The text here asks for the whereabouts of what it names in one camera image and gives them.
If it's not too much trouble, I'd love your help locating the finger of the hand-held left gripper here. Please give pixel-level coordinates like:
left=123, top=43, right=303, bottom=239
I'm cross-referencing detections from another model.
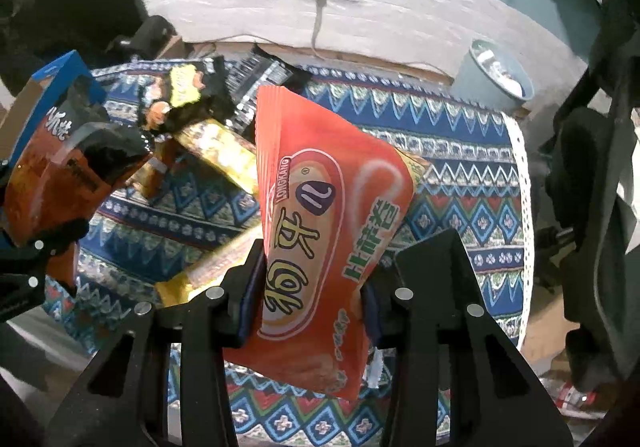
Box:
left=0, top=219, right=90, bottom=323

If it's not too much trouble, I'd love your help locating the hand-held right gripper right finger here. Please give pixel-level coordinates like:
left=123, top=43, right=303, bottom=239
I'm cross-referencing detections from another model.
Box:
left=361, top=227, right=576, bottom=447

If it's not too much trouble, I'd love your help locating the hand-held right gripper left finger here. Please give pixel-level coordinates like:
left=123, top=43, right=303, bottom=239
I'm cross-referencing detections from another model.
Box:
left=47, top=238, right=268, bottom=447

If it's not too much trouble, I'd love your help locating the long yellow snack packet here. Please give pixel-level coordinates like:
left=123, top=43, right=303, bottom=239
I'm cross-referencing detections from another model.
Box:
left=175, top=119, right=262, bottom=195
left=154, top=229, right=262, bottom=310

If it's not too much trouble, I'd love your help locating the orange black snack packet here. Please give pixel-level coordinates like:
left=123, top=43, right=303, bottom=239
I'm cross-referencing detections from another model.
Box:
left=0, top=87, right=153, bottom=298

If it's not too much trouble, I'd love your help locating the orange red snack packet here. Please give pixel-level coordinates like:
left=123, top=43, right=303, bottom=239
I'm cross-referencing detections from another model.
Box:
left=220, top=86, right=416, bottom=402

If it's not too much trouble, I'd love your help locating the blue cardboard box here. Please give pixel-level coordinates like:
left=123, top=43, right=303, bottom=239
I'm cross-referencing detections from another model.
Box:
left=0, top=51, right=107, bottom=178

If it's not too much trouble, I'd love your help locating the patterned blue tablecloth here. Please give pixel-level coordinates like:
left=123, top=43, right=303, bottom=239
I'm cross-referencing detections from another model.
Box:
left=42, top=59, right=531, bottom=447

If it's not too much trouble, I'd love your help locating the brown orange snack packet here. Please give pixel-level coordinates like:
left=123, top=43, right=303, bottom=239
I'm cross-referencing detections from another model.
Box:
left=135, top=132, right=186, bottom=200

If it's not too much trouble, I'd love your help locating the black snack packet white print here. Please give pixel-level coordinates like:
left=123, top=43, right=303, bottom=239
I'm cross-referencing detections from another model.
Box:
left=226, top=54, right=296, bottom=132
left=252, top=44, right=313, bottom=92

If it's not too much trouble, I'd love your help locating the black yellow snack packet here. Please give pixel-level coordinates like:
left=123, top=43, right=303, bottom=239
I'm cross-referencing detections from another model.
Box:
left=137, top=56, right=236, bottom=138

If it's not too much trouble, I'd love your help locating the red white wrapper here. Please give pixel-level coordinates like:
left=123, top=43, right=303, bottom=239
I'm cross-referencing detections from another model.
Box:
left=540, top=367, right=606, bottom=415

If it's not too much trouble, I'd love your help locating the small cardboard box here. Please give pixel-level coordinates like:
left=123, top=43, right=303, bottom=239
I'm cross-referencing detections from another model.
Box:
left=155, top=36, right=188, bottom=60

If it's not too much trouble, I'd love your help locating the black round object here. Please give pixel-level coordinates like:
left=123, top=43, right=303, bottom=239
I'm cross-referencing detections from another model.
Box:
left=107, top=16, right=176, bottom=60

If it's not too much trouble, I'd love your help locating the black office chair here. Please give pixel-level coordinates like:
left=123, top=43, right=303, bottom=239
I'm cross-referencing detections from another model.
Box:
left=537, top=0, right=640, bottom=393

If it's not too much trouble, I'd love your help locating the grey blue waste bin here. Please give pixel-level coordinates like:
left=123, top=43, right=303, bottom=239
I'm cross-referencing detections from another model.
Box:
left=452, top=39, right=535, bottom=114

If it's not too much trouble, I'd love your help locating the grey plug cable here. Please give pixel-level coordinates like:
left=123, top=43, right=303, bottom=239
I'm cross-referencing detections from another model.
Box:
left=307, top=0, right=328, bottom=58

